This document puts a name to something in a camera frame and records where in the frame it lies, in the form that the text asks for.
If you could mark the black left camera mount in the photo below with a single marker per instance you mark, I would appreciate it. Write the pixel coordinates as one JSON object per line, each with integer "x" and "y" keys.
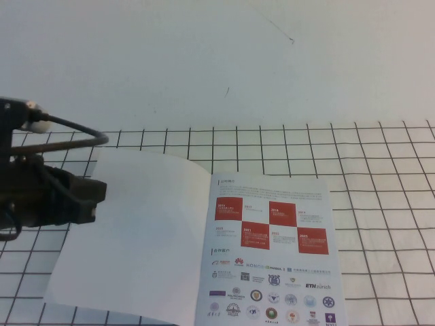
{"x": 12, "y": 115}

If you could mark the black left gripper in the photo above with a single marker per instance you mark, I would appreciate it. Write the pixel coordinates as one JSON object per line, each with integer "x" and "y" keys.
{"x": 44, "y": 197}

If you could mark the white printed brochure book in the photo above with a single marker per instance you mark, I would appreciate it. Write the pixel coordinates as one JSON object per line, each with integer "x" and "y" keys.
{"x": 142, "y": 237}

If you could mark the white mat with black grid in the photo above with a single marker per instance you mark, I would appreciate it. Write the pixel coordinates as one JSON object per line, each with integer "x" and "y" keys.
{"x": 374, "y": 203}

